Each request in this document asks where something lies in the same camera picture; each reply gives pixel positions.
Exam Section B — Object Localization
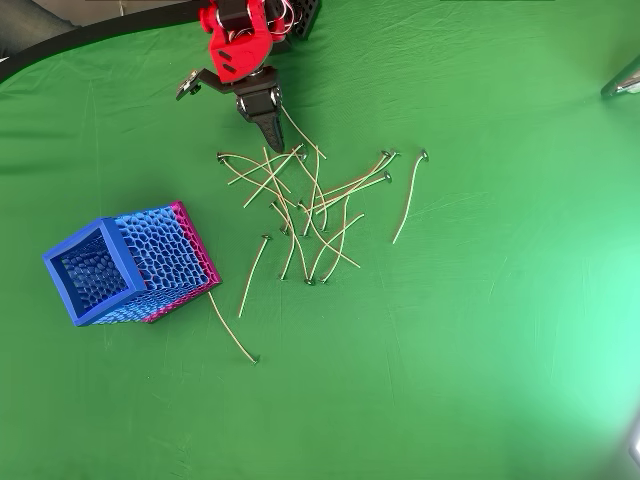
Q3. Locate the blue and pink lattice box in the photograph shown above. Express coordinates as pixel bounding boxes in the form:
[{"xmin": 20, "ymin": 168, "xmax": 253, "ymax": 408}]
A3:
[{"xmin": 41, "ymin": 200, "xmax": 223, "ymax": 328}]

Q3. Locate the dark grey clothed leg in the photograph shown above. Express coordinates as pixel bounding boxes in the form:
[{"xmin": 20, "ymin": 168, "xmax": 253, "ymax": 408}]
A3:
[{"xmin": 0, "ymin": 0, "xmax": 84, "ymax": 57}]

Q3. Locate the green cloth with black rim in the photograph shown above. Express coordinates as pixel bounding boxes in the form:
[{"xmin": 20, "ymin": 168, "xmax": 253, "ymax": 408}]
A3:
[{"xmin": 0, "ymin": 0, "xmax": 640, "ymax": 480}]

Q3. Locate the chrome stand tube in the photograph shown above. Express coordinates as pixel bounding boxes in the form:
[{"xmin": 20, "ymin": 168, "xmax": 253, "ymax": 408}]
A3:
[{"xmin": 599, "ymin": 53, "xmax": 640, "ymax": 99}]

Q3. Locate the small camera board on bracket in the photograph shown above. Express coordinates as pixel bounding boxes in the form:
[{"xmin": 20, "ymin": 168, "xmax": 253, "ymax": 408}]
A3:
[{"xmin": 174, "ymin": 67, "xmax": 241, "ymax": 102}]

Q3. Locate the white and red servo cable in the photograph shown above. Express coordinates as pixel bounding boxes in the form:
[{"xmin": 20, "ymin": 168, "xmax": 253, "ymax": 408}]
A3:
[{"xmin": 269, "ymin": 0, "xmax": 297, "ymax": 37}]

